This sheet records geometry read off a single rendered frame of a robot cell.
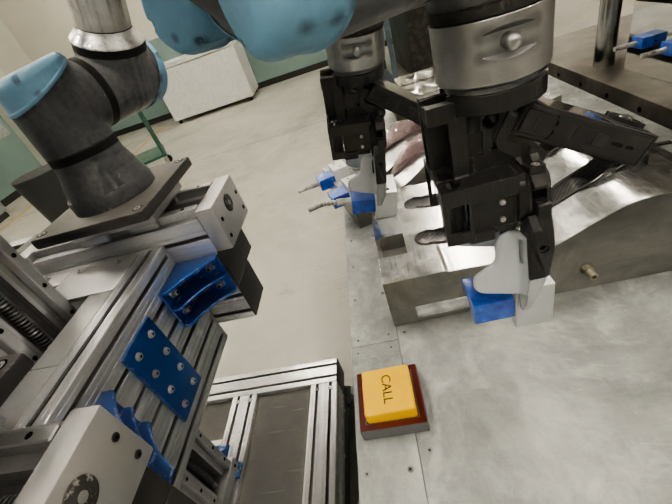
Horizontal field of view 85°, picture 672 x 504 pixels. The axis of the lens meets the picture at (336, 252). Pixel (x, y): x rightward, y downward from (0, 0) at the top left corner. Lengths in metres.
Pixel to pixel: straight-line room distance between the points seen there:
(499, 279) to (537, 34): 0.19
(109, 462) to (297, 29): 0.39
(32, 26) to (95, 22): 8.29
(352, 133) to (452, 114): 0.27
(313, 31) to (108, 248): 0.67
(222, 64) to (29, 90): 6.34
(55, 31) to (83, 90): 8.14
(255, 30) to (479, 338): 0.46
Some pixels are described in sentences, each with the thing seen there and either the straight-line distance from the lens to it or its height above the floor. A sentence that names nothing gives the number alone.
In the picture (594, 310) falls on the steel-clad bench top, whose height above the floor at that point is 0.80.
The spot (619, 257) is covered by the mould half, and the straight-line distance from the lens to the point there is 0.61.
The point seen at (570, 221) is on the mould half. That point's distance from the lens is 0.57.
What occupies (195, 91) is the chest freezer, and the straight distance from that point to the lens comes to 7.22.
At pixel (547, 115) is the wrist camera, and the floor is 1.12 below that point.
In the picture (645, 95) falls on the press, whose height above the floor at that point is 0.78.
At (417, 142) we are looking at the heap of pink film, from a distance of 0.86.
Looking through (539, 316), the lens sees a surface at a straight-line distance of 0.43.
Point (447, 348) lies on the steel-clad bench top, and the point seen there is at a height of 0.80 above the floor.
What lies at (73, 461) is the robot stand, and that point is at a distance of 0.41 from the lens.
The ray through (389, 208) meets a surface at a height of 0.91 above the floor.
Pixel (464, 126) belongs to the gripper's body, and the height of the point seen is 1.13.
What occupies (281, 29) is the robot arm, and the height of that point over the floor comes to 1.23.
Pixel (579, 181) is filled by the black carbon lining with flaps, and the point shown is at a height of 0.92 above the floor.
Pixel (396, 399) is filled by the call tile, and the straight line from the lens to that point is 0.47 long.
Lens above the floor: 1.24
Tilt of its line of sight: 35 degrees down
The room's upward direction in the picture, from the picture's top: 20 degrees counter-clockwise
